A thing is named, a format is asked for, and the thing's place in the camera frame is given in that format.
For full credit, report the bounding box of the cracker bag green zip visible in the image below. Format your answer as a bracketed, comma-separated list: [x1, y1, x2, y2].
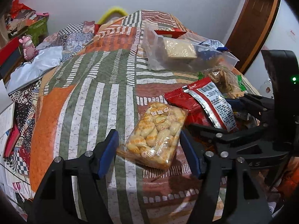
[198, 66, 245, 99]

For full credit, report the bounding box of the toast bread clear pack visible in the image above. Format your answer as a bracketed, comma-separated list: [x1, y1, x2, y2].
[162, 38, 197, 61]

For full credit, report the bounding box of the peanut-shaped cookie pack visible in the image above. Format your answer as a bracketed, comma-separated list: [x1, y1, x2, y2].
[117, 102, 188, 170]

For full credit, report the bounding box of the red snack bag white label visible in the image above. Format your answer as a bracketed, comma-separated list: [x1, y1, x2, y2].
[164, 77, 237, 132]

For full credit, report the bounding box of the blue white snack bag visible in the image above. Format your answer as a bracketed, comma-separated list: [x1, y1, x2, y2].
[196, 39, 229, 61]

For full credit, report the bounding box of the red book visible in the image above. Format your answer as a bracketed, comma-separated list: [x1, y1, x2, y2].
[4, 123, 20, 158]

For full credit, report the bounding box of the white wardrobe sliding door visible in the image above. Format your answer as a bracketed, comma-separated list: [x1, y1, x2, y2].
[244, 0, 299, 99]

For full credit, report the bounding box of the clear plastic storage bin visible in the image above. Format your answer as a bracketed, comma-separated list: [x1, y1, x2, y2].
[142, 23, 239, 72]

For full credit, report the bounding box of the orange-red chinese snack bag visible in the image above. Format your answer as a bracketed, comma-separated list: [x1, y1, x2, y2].
[154, 28, 186, 39]

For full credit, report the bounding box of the brown wooden door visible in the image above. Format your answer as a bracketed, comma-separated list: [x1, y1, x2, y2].
[226, 0, 281, 74]

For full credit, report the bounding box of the open white notebook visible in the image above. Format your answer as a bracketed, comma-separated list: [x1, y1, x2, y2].
[0, 79, 16, 139]

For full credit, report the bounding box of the striped patchwork bed quilt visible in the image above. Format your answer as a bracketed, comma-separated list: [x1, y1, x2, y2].
[30, 10, 199, 223]

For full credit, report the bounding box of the pink plush toy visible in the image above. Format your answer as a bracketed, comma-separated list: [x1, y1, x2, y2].
[19, 35, 38, 61]

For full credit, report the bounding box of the red shoe box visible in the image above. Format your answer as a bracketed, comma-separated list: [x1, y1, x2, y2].
[0, 37, 22, 78]

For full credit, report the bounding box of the yellow foam arch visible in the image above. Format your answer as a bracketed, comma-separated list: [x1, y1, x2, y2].
[96, 6, 128, 25]

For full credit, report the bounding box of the checkered patchwork blanket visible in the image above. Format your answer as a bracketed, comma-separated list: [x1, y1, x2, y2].
[6, 21, 96, 175]

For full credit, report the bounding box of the green storage box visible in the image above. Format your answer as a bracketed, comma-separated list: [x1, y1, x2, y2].
[10, 16, 50, 46]

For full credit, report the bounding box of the red plastic bag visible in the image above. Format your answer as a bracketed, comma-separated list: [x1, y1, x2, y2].
[9, 0, 35, 19]

